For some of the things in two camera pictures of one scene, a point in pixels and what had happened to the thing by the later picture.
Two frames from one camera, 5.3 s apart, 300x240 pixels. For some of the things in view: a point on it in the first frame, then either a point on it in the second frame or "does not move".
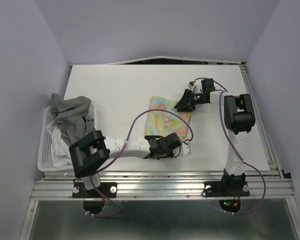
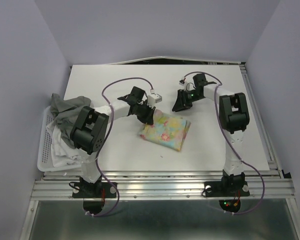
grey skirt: (71, 119) does not move
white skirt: (61, 154) does not move
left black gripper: (171, 154) to (148, 119)
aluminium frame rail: (265, 185) does not move
